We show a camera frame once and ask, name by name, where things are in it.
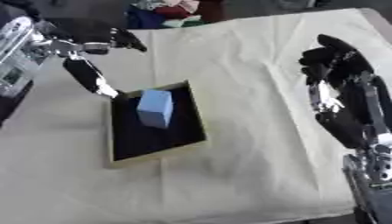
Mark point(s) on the light blue rectangular block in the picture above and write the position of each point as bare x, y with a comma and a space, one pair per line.
154, 108

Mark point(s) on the pile of colourful clothes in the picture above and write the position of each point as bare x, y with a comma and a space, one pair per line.
166, 13

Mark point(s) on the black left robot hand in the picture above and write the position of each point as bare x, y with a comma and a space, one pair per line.
86, 35

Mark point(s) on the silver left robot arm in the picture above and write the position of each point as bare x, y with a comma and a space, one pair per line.
18, 55

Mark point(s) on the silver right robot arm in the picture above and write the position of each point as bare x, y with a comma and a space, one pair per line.
372, 180

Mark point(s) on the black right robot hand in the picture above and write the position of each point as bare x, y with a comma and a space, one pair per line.
339, 73

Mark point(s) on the tan box with black inside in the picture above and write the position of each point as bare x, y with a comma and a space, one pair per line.
153, 125

